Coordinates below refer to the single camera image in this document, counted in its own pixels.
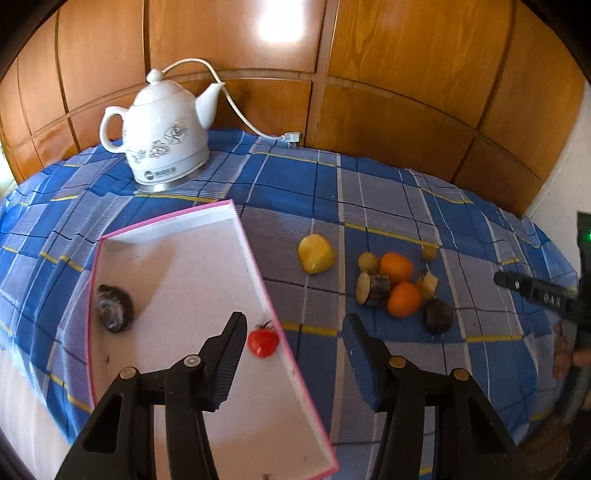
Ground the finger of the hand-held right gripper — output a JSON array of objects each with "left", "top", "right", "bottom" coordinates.
[{"left": 493, "top": 271, "right": 591, "bottom": 325}]

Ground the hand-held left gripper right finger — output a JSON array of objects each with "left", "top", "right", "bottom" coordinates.
[{"left": 342, "top": 313, "right": 539, "bottom": 480}]

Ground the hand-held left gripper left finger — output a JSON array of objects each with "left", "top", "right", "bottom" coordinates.
[{"left": 55, "top": 311, "right": 249, "bottom": 480}]

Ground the orange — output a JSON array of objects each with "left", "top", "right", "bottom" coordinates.
[
  {"left": 387, "top": 281, "right": 423, "bottom": 318},
  {"left": 379, "top": 252, "right": 414, "bottom": 284}
]

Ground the dark brown mushroom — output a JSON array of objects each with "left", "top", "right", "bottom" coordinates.
[{"left": 424, "top": 299, "right": 454, "bottom": 335}]

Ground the pink-edged white box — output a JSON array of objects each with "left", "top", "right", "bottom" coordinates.
[{"left": 87, "top": 199, "right": 339, "bottom": 480}]

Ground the yellow fruit chunk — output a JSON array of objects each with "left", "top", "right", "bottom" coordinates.
[{"left": 416, "top": 270, "right": 439, "bottom": 298}]

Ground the large yellow fruit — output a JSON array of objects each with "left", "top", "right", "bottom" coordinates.
[{"left": 298, "top": 234, "right": 334, "bottom": 275}]

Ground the person's right hand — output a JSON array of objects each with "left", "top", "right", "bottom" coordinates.
[{"left": 552, "top": 319, "right": 591, "bottom": 380}]

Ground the red tomato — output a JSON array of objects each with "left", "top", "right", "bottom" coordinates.
[{"left": 247, "top": 320, "right": 280, "bottom": 358}]

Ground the blue plaid cloth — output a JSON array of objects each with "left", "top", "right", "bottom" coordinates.
[{"left": 0, "top": 128, "right": 583, "bottom": 455}]

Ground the white floral electric kettle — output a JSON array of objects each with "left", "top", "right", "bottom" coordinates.
[{"left": 100, "top": 68, "right": 225, "bottom": 193}]

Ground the white kettle power cord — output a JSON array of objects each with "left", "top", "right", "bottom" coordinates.
[{"left": 161, "top": 58, "right": 289, "bottom": 139}]

